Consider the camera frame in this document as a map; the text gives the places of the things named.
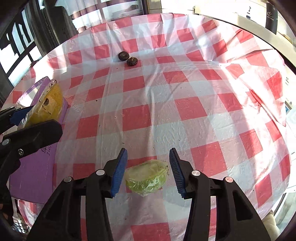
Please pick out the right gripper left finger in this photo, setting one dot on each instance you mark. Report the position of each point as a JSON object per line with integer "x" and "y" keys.
{"x": 60, "y": 218}

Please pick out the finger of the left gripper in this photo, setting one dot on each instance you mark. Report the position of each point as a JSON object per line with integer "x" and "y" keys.
{"x": 28, "y": 140}
{"x": 12, "y": 117}

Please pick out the yellow fruit half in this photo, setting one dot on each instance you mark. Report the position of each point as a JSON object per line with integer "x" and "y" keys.
{"x": 47, "y": 107}

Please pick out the green cabbage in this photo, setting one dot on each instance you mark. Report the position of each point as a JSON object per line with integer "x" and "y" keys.
{"x": 147, "y": 177}

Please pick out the dark round fruit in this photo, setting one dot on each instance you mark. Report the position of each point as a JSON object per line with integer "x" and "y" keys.
{"x": 123, "y": 56}
{"x": 132, "y": 61}

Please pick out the red white checkered tablecloth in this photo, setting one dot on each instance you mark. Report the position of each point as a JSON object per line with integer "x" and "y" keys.
{"x": 212, "y": 91}

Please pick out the black bottle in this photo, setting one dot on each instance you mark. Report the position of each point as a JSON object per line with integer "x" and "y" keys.
{"x": 271, "y": 18}

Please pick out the window frame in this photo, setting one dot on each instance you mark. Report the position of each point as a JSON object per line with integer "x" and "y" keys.
{"x": 28, "y": 26}

